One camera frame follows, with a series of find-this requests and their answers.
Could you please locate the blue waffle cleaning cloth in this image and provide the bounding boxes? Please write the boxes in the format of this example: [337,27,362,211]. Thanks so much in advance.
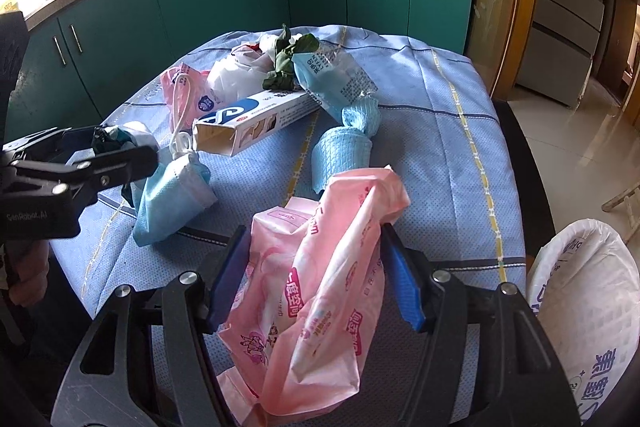
[311,99,382,198]

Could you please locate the white blue toothpaste box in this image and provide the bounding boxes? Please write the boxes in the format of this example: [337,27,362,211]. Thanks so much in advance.
[192,88,323,158]

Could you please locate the blue face mask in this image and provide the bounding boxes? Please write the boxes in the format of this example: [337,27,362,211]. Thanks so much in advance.
[132,132,218,248]

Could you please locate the brown wooden door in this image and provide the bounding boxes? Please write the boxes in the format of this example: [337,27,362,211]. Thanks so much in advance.
[612,0,640,118]

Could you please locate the green vegetable leaves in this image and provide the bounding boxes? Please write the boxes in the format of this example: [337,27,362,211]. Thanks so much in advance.
[262,24,321,92]

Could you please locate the crumpled white plastic bag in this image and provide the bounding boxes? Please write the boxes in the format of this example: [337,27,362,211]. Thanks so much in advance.
[206,34,281,105]

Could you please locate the light blue snack packet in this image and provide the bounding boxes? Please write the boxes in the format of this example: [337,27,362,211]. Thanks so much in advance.
[291,47,379,122]

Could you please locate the person's left hand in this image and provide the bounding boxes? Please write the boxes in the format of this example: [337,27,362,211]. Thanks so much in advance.
[7,272,52,308]

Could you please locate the dark white wrapper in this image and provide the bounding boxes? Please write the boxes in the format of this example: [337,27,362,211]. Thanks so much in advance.
[90,121,161,208]

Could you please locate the small pink plastic wrapper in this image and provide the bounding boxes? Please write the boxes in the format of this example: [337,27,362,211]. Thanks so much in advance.
[160,62,213,135]

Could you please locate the teal kitchen cabinets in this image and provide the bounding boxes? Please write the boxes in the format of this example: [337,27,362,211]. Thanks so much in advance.
[0,0,478,142]

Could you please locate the large pink plastic wrapper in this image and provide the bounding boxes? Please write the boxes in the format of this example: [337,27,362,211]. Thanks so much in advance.
[216,164,411,427]

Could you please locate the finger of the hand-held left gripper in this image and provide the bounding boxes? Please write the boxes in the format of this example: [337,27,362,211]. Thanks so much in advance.
[10,145,160,208]
[2,127,123,160]

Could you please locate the wooden framed glass door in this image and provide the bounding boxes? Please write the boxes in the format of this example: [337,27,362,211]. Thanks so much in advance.
[457,0,541,98]

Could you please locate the grey refrigerator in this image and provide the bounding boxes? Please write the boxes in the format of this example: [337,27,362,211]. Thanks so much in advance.
[515,0,623,108]

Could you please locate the blue checked tablecloth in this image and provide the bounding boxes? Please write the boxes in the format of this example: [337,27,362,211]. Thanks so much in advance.
[50,24,528,427]

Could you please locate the wooden stool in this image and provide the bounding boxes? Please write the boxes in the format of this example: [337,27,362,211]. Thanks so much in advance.
[601,186,640,214]

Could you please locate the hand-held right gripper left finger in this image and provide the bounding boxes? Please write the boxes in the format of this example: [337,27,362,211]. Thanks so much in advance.
[50,224,251,427]

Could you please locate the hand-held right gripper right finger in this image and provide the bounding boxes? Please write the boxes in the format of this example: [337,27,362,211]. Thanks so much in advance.
[381,223,583,427]

